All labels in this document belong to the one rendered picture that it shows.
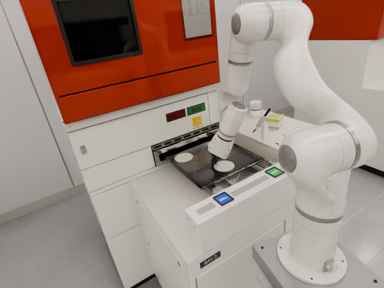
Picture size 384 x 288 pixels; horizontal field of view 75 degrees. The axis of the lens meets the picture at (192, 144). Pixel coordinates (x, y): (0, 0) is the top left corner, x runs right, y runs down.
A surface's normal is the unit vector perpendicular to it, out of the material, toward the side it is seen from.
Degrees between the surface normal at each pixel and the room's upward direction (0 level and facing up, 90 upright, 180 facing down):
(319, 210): 89
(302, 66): 49
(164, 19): 90
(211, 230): 90
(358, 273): 3
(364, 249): 0
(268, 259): 3
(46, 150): 90
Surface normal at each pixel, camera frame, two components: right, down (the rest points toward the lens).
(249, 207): 0.51, 0.32
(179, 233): -0.12, -0.89
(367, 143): 0.27, -0.07
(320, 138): 0.05, -0.57
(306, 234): -0.72, 0.34
